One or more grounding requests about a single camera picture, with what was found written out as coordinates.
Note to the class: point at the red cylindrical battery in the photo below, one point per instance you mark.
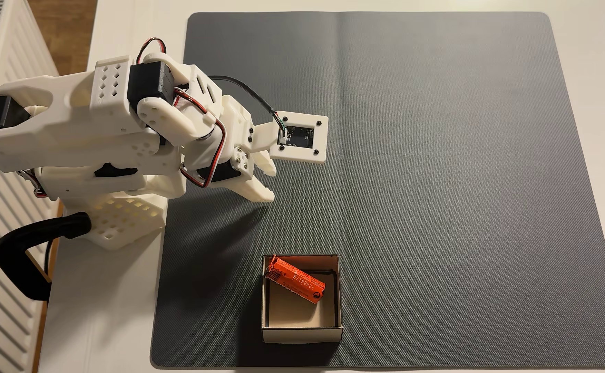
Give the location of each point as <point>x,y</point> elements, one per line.
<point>294,279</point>

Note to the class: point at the open cardboard box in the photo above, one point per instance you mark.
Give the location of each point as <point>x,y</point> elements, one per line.
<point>302,331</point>

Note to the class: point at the grey textured table mat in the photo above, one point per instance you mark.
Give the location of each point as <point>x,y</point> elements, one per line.
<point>463,207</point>

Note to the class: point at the black table clamp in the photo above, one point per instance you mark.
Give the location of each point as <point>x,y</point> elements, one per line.
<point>17,248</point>

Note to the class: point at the white square camera mount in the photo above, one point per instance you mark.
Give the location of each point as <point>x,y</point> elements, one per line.
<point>302,154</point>

